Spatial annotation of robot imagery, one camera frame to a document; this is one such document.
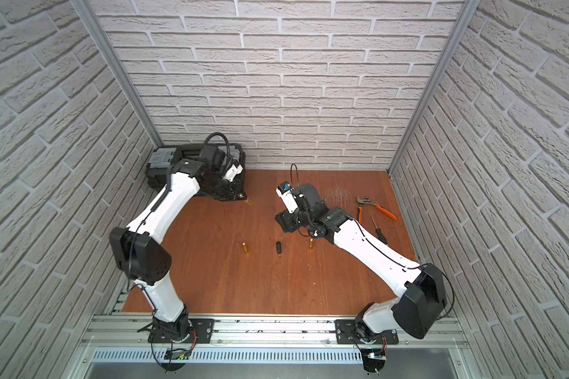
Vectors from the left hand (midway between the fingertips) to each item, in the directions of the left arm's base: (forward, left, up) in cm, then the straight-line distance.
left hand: (249, 194), depth 82 cm
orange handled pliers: (+12, -51, -19) cm, 56 cm away
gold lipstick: (-12, +3, -19) cm, 22 cm away
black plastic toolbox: (+24, +41, -5) cm, 47 cm away
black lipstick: (-12, -10, -15) cm, 22 cm away
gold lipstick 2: (-11, -23, -18) cm, 31 cm away
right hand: (-8, -14, 0) cm, 16 cm away
